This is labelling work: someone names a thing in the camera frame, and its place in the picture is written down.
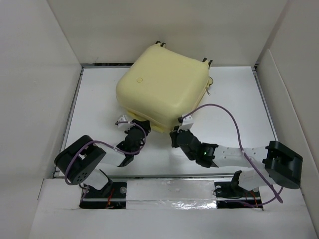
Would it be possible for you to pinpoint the yellow hard-shell suitcase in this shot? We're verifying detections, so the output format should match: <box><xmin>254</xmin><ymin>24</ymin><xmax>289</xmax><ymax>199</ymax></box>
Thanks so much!
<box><xmin>116</xmin><ymin>41</ymin><xmax>213</xmax><ymax>132</ymax></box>

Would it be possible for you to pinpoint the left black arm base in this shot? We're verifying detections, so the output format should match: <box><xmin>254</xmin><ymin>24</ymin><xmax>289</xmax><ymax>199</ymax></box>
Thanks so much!
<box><xmin>79</xmin><ymin>182</ymin><xmax>127</xmax><ymax>210</ymax></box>

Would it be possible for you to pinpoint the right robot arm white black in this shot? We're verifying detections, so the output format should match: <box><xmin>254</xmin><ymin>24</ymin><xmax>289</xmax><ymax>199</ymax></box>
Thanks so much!
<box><xmin>169</xmin><ymin>127</ymin><xmax>303</xmax><ymax>196</ymax></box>

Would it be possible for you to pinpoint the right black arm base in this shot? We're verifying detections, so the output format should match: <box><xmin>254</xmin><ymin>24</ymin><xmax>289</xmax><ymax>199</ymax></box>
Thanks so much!
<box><xmin>212</xmin><ymin>170</ymin><xmax>263</xmax><ymax>209</ymax></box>

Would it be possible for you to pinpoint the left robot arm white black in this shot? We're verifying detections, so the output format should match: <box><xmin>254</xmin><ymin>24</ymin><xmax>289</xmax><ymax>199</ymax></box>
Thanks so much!
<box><xmin>54</xmin><ymin>117</ymin><xmax>151</xmax><ymax>198</ymax></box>

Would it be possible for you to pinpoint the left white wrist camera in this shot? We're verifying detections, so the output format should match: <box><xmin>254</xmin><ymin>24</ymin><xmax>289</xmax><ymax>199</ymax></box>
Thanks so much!
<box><xmin>115</xmin><ymin>115</ymin><xmax>131</xmax><ymax>131</ymax></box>

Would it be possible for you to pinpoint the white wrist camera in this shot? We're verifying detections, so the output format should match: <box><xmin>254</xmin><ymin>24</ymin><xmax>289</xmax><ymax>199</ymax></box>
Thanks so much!
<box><xmin>115</xmin><ymin>115</ymin><xmax>131</xmax><ymax>131</ymax></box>
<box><xmin>178</xmin><ymin>113</ymin><xmax>194</xmax><ymax>131</ymax></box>

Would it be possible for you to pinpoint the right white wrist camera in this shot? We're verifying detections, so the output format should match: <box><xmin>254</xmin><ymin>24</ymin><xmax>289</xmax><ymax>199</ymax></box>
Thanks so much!
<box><xmin>178</xmin><ymin>113</ymin><xmax>194</xmax><ymax>131</ymax></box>

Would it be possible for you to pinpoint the silver aluminium rail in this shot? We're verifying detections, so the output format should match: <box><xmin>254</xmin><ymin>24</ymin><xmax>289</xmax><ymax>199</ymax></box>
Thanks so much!
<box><xmin>109</xmin><ymin>174</ymin><xmax>234</xmax><ymax>180</ymax></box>

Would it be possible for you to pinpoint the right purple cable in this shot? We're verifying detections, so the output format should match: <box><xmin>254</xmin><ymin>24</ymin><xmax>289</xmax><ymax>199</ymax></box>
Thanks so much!
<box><xmin>184</xmin><ymin>104</ymin><xmax>284</xmax><ymax>208</ymax></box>

